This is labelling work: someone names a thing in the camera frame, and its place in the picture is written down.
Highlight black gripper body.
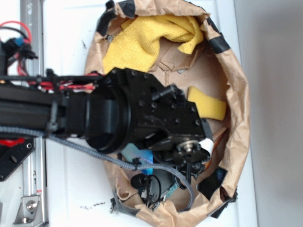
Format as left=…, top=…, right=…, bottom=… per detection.
left=142, top=85, right=213, bottom=175

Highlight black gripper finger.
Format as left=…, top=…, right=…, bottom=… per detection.
left=131, top=174, right=176, bottom=211

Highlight light blue cloth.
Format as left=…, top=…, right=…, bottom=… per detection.
left=121, top=143, right=177, bottom=199

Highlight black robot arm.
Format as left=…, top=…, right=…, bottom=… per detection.
left=0, top=68, right=212, bottom=209

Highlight yellow cloth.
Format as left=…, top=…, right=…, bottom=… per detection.
left=103, top=15, right=204, bottom=73

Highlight brown paper bag bin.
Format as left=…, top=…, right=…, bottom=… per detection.
left=85, top=0, right=250, bottom=227

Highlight brown spiral seashell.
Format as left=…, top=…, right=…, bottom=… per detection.
left=205, top=127, right=227, bottom=170

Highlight yellow sponge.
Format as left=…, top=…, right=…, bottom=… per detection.
left=187, top=86, right=227, bottom=121

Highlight aluminium rail frame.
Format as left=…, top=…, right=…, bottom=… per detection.
left=19, top=0, right=49, bottom=227

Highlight metal corner bracket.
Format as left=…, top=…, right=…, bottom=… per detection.
left=12, top=195, right=43, bottom=227

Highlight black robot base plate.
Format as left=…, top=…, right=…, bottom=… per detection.
left=0, top=138, right=35, bottom=182

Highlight grey braided cable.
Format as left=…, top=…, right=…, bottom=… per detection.
left=0, top=126, right=195, bottom=213

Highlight red and black wires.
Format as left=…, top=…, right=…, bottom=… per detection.
left=0, top=20, right=100, bottom=93

